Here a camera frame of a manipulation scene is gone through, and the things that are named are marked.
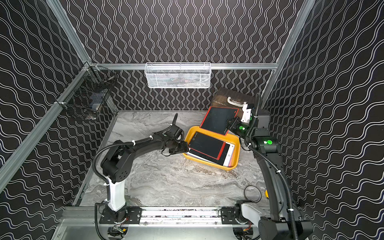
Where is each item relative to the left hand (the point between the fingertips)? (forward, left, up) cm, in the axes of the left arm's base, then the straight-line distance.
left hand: (186, 148), depth 93 cm
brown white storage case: (+31, -27, +15) cm, 44 cm away
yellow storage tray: (+10, -27, 0) cm, 29 cm away
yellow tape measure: (-23, -45, -3) cm, 51 cm away
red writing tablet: (+5, -13, -2) cm, 14 cm away
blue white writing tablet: (-5, -23, -4) cm, 24 cm away
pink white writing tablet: (-7, -26, -3) cm, 28 cm away
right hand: (0, -20, +29) cm, 35 cm away
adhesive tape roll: (-25, -35, -5) cm, 43 cm away
